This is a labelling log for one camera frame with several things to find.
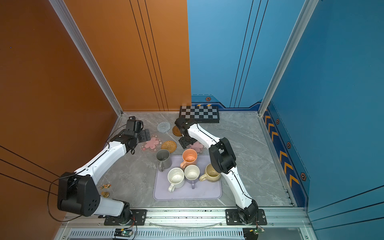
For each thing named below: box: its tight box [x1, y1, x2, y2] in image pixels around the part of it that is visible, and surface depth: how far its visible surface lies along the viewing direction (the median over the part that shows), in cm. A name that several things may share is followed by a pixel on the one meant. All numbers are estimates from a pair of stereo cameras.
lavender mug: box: [184, 164, 201, 190], surface depth 84 cm
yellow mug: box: [199, 163, 222, 182], surface depth 81 cm
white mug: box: [167, 167, 185, 193], surface depth 81 cm
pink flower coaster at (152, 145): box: [141, 134, 163, 152], surface depth 102 cm
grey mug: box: [156, 149, 172, 172], surface depth 87 cm
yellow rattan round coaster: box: [161, 140, 177, 154], surface depth 102 cm
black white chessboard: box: [179, 105, 220, 123], surface depth 118 cm
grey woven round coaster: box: [157, 121, 171, 133], surface depth 114 cm
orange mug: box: [180, 148, 198, 169], surface depth 89 cm
